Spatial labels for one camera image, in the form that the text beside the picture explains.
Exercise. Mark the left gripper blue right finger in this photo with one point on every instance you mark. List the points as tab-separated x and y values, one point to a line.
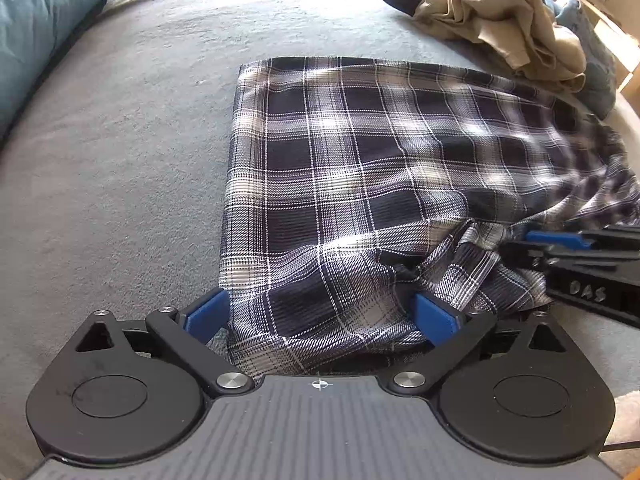
453	335

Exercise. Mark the beige trousers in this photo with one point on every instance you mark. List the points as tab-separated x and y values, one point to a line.
523	33

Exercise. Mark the blue pillow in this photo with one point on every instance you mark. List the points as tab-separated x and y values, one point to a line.
32	33

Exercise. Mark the dark plaid shirt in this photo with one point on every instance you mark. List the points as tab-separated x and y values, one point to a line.
355	183

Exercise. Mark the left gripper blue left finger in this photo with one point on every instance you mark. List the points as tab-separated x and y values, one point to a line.
183	335

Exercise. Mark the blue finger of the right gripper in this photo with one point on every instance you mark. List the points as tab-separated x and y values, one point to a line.
571	241

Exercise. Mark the blue denim jeans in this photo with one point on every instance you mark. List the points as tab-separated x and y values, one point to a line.
599	90

